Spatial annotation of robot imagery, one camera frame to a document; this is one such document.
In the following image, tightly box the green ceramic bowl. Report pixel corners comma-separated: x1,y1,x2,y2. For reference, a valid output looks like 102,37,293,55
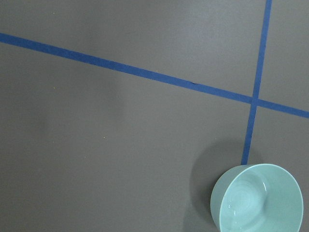
210,163,304,232

